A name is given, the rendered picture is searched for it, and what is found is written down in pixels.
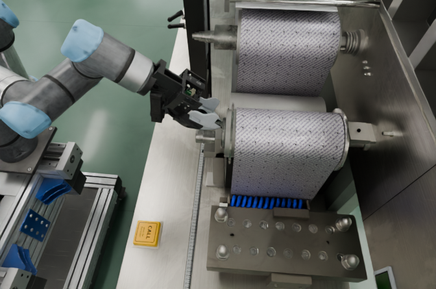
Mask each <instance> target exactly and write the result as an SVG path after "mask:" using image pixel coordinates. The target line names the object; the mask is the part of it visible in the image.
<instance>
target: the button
mask: <svg viewBox="0 0 436 289"><path fill-rule="evenodd" d="M160 226H161V223H160V222H159V221H143V220H138V223H137V226H136V232H135V235H134V240H133V244H134V245H143V246H152V247H156V246H157V244H158V237H159V233H160Z"/></svg>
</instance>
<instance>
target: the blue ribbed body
mask: <svg viewBox="0 0 436 289"><path fill-rule="evenodd" d="M234 205H235V207H239V205H240V207H245V206H246V207H247V208H250V206H251V207H252V208H256V207H257V208H261V207H262V208H264V209H266V208H268V209H273V208H274V207H280V208H298V209H306V204H305V203H302V200H301V199H300V200H299V203H297V200H296V199H294V200H293V203H292V202H291V199H288V202H286V199H285V198H283V199H282V202H280V198H277V200H276V201H275V198H273V197H272V198H271V201H269V198H268V197H266V199H265V201H264V198H263V197H260V200H259V199H258V197H257V196H256V197H255V198H254V200H253V197H252V196H250V197H249V199H248V197H247V196H246V195H245V196H244V198H243V199H242V196H241V195H239V196H238V198H237V196H236V195H233V197H232V198H231V199H230V206H231V207H232V206H234Z"/></svg>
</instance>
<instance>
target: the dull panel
mask: <svg viewBox="0 0 436 289"><path fill-rule="evenodd" d="M319 97H322V98H323V99H324V101H325V104H326V112H332V111H333V110H334V109H336V108H338V106H337V100H336V96H335V91H334V87H333V82H332V76H331V73H330V72H329V74H328V76H327V78H326V80H325V83H324V85H323V87H322V90H321V92H320V94H319ZM355 193H356V187H355V184H354V178H353V175H352V169H351V165H350V160H349V156H348V154H347V156H346V160H345V163H344V164H343V168H342V170H341V171H340V172H339V174H338V175H337V176H336V178H335V179H334V180H333V181H332V183H331V184H330V185H329V187H328V188H327V189H326V191H325V192H324V199H325V204H326V210H329V211H338V210H339V209H340V208H341V207H342V206H343V205H344V204H345V203H346V202H347V201H348V200H349V199H350V198H351V197H352V196H353V195H354V194H355Z"/></svg>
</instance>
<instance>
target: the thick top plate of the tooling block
mask: <svg viewBox="0 0 436 289"><path fill-rule="evenodd" d="M218 208H219V206H218V205H212V207H211V215H210V230H209V238H208V252H207V260H206V269H207V271H219V272H228V273H244V274H253V275H270V274H271V273H285V274H293V275H310V276H311V279H318V280H327V281H343V282H351V283H359V282H361V281H365V280H367V279H368V278H367V272H366V269H365V263H364V259H363V253H362V249H361V243H360V239H359V233H358V229H357V224H356V218H355V215H348V214H330V213H320V212H309V219H308V220H296V219H286V218H274V217H273V210H272V209H264V208H246V207H227V210H226V212H227V214H228V219H227V220H226V221H225V222H224V223H219V222H218V221H216V219H215V213H216V211H217V209H218ZM343 216H348V217H349V218H350V219H351V220H352V223H351V225H350V228H349V230H347V231H345V232H343V231H340V230H339V229H338V228H337V227H336V226H335V221H336V220H337V219H338V218H340V217H343ZM220 245H227V247H228V248H229V250H230V256H229V257H228V259H227V260H224V261H222V260H219V259H218V258H217V257H216V254H215V252H216V249H217V248H218V247H219V246H220ZM345 255H356V256H357V257H358V259H359V264H358V265H357V268H356V269H354V270H352V271H349V270H347V269H345V268H344V267H343V265H342V263H341V259H342V257H343V256H345Z"/></svg>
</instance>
